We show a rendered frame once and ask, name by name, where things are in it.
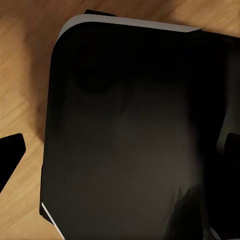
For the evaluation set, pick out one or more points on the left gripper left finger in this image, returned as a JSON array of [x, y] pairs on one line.
[[12, 149]]

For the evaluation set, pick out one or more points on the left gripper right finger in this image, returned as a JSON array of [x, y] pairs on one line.
[[232, 149]]

